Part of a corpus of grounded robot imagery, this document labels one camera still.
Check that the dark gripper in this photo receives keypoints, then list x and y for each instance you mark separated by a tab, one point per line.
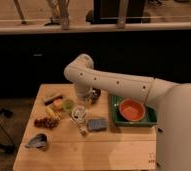
95	95

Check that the wooden handled brush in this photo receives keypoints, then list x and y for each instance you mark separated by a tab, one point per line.
81	130

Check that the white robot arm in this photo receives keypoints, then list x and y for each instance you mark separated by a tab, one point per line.
171	100

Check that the green toy fruit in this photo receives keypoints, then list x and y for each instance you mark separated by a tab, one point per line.
67	104

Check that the blue sponge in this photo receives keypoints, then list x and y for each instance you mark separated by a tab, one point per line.
96	124

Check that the orange toy fruit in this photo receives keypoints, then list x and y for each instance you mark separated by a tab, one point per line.
58	104

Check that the orange bowl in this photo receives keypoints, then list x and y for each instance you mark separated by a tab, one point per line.
131	110

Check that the yellow toy corn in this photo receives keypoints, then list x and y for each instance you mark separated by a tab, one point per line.
51	113

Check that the dark red marker block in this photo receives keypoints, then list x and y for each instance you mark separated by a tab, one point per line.
50	100

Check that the bunch of dark grapes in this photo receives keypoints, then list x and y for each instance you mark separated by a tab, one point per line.
46	122

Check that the green square tray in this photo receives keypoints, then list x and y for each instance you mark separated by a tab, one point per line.
149	120

